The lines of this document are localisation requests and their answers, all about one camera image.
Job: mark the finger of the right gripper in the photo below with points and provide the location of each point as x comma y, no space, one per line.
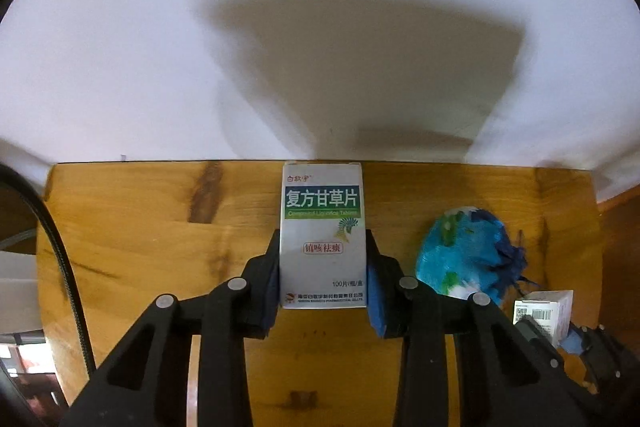
572,342

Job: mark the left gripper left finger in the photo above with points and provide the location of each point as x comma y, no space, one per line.
144,381

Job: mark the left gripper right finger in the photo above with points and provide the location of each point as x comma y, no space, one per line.
462,362

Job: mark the small white barcode box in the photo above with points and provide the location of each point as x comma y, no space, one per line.
551,310

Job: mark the blue green globe ball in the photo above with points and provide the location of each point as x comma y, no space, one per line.
469,251

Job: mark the white medicine box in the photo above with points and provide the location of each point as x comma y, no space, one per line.
323,253

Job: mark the wooden cabinet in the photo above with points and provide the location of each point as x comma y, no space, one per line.
619,222

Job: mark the white bladeless fan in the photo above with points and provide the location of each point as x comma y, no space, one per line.
19,307

